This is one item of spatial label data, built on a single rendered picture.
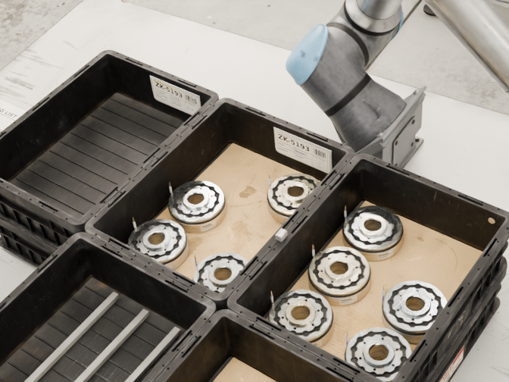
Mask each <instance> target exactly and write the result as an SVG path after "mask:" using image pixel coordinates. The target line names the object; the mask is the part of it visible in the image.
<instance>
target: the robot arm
mask: <svg viewBox="0 0 509 382"><path fill-rule="evenodd" d="M402 1H403V0H345V1H344V3H343V5H342V7H341V9H340V10H339V12H338V13H337V14H336V15H335V16H334V17H333V18H332V19H331V20H330V21H329V22H328V23H327V24H326V25H323V24H322V23H319V24H317V25H316V26H315V27H313V28H312V29H311V30H310V31H309V32H308V33H307V34H306V35H305V36H304V38H303V39H302V40H301V41H300V42H299V44H297V46H296V47H295V48H294V49H293V51H292V53H291V54H290V55H289V57H288V58H287V60H286V70H287V72H288V73H289V74H290V76H291V77H292V78H293V79H294V81H295V83H296V84H297V85H299V86H300V87H301V88H302V89H303V90H304V91H305V92H306V93H307V94H308V96H309V97H310V98H311V99H312V100H313V101H314V102H315V103H316V104H317V106H318V107H319V108H320V109H321V110H322V111H323V112H324V113H325V115H326V116H327V117H328V118H329V119H330V120H331V121H332V123H333V126H334V128H335V130H336V132H337V134H338V136H339V138H340V140H341V142H342V144H344V145H346V146H349V147H351V148H352V149H353V150H354V153H356V152H358V151H359V150H361V149H362V148H364V147H365V146H367V145H368V144H369V143H371V142H372V141H373V140H375V138H377V137H378V136H377V135H378V134H379V133H381V132H383V131H385V130H386V129H387V128H388V127H389V126H390V125H391V124H392V123H393V122H394V121H395V120H396V118H397V117H398V116H399V115H400V114H401V113H402V112H403V110H404V108H405V106H406V104H407V103H406V102H405V101H404V100H403V99H402V97H401V96H399V95H398V94H395V93H394V92H393V91H391V90H389V89H387V88H385V87H384V86H382V85H380V84H379V83H377V82H376V81H374V80H373V79H372V78H371V77H370V75H369V74H368V73H367V72H366V71H365V70H364V68H365V67H366V66H367V65H368V63H369V62H370V61H371V60H372V59H373V58H374V57H375V56H376V55H377V54H378V53H379V52H380V51H381V50H382V48H383V47H384V46H385V45H386V44H387V43H388V42H390V41H391V40H393V39H394V38H395V36H396V35H397V33H398V31H399V30H400V29H401V26H402V24H403V20H404V12H403V11H402V6H401V2H402ZM423 1H424V2H425V3H426V4H427V5H428V6H429V8H430V9H431V10H432V11H433V12H434V13H435V14H436V16H437V17H438V18H439V19H440V20H441V21H442V22H443V24H444V25H446V27H447V28H449V30H450V31H451V32H452V33H453V34H454V35H455V36H456V38H457V39H458V40H459V41H460V42H461V43H462V44H463V46H464V47H465V48H466V49H467V50H468V51H469V52H470V54H471V55H472V56H473V57H474V58H475V59H476V60H477V61H478V62H479V63H480V64H481V65H482V66H483V68H484V69H485V70H486V71H487V72H488V73H489V74H490V76H491V77H492V78H493V79H494V80H495V81H496V82H497V84H498V85H499V86H500V87H501V88H502V89H503V90H504V91H505V92H506V93H507V94H508V95H509V23H508V22H507V21H506V20H505V19H504V18H503V17H502V16H501V14H500V13H499V12H498V11H497V10H496V8H495V7H494V6H493V5H492V4H491V3H490V1H489V0H423Z"/></svg>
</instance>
